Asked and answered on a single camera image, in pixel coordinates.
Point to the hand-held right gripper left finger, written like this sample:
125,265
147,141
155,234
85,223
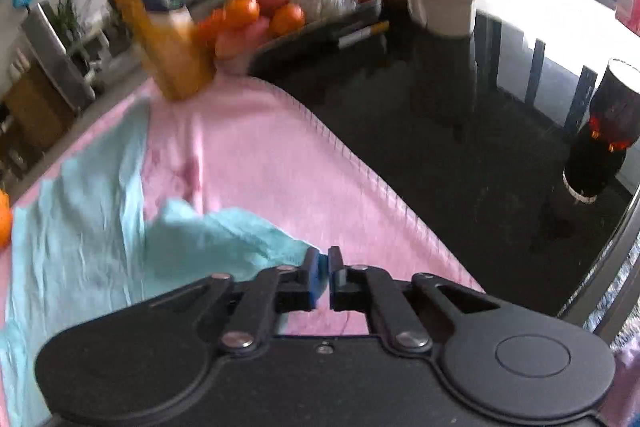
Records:
313,282

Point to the white marker pen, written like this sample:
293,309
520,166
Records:
364,34

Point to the dark fruit tray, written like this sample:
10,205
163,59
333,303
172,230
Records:
310,38

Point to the pink printed blanket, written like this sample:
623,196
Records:
260,167

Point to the large bumpy orange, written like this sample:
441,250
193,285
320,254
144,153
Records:
4,219

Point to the dark drink bottle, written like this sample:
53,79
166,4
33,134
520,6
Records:
607,117

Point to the wooden cabinet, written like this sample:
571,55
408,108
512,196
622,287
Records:
35,107

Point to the pink apple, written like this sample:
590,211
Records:
242,39

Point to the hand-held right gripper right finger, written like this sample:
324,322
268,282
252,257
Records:
335,282

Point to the small leafy houseplant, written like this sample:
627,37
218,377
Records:
67,19

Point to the light blue t-shirt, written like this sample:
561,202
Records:
75,232

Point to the orange juice bottle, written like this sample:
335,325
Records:
165,42

